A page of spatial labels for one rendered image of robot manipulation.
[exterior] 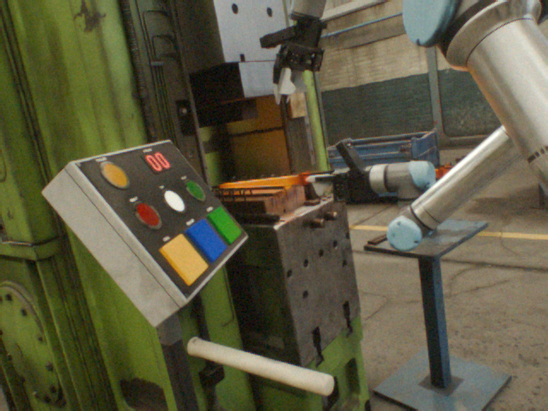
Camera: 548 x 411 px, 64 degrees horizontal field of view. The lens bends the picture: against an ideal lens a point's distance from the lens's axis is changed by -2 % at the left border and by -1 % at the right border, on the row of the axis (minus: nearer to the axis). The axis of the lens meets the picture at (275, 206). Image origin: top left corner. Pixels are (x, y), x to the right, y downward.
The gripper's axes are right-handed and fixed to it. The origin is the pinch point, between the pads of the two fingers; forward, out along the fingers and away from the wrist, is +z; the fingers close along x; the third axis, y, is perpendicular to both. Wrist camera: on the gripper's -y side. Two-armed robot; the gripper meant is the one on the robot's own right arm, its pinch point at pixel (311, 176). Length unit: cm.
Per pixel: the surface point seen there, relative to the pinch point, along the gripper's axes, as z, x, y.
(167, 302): -17, -69, 6
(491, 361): -24, 78, 103
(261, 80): 8.3, -3.9, -29.5
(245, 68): 8.2, -9.8, -33.3
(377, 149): 147, 343, 37
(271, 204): 9.0, -9.5, 5.5
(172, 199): -7, -55, -8
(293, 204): 9.0, 0.9, 8.4
